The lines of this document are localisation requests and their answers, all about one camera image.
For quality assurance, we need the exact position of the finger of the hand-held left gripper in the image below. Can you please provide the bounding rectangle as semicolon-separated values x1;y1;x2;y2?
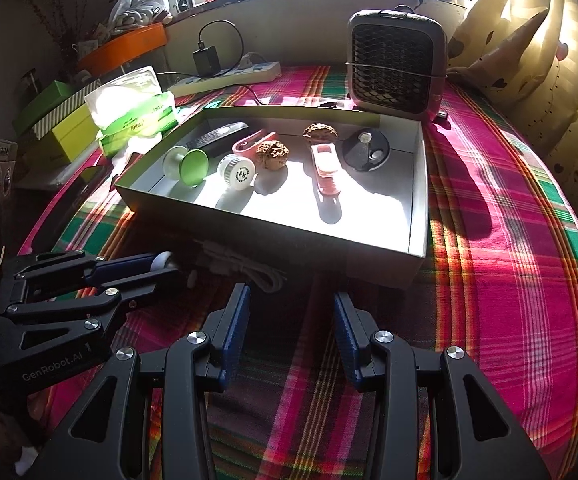
0;266;183;356
1;251;164;306

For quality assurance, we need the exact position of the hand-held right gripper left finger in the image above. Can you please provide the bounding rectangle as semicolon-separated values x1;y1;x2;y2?
29;282;252;480

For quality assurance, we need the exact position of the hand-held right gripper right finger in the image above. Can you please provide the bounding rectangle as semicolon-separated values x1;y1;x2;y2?
333;291;552;480

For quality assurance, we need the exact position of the white cable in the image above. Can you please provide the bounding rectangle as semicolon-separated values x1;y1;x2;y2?
188;240;287;293

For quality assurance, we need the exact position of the green white cardboard box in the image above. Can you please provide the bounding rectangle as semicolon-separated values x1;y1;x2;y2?
114;105;430;273

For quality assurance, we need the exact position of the green white spool-shaped gadget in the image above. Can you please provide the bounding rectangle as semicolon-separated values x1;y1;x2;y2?
163;145;211;187

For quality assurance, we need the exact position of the black bike light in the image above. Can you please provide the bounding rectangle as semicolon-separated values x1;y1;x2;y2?
184;121;250;153

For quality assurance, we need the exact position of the pink clip with grey pad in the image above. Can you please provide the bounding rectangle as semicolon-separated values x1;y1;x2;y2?
310;142;345;197

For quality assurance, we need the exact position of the brown walnut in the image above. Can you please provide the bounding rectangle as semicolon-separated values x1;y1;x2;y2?
302;122;340;142
255;141;290;170

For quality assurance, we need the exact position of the black round gadget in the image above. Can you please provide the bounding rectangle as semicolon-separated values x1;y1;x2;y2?
341;128;392;172

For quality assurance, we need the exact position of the black smartphone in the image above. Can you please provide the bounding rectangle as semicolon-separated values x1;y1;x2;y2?
71;164;117;196

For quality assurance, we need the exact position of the green tissue pack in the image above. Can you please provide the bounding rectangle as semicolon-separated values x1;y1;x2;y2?
84;66;179;158

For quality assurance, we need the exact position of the striped box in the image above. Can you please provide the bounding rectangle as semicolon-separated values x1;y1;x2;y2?
31;79;102;140

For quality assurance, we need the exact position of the dark green box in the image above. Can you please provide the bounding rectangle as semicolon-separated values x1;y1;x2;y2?
11;80;76;136

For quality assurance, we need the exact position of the dark glass jar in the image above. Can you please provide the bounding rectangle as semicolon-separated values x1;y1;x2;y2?
23;69;44;107

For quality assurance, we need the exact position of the black charger adapter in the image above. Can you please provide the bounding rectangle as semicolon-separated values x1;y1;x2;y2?
192;46;218;77

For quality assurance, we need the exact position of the orange plastic tray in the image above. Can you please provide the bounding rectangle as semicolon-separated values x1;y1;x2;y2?
76;22;167;73

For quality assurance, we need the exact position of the white power strip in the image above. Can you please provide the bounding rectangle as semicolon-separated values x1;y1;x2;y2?
168;60;282;95

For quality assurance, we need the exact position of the dried twig bouquet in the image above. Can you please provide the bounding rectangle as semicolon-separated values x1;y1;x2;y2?
26;0;87;63

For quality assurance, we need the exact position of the crumpled plastic bag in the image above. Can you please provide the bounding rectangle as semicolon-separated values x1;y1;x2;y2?
108;0;170;31

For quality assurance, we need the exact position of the small grey space heater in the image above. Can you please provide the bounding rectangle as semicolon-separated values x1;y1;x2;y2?
345;8;445;122

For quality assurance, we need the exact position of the cream heart print pillow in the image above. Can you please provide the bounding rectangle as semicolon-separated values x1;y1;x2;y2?
446;10;550;111

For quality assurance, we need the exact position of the cream heart print curtain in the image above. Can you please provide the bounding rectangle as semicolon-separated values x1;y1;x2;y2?
439;0;578;221

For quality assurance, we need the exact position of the black cable on blanket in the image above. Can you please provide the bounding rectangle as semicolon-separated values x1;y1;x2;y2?
236;82;342;109

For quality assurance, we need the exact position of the black charger cable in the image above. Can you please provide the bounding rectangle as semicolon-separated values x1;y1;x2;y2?
198;20;246;68

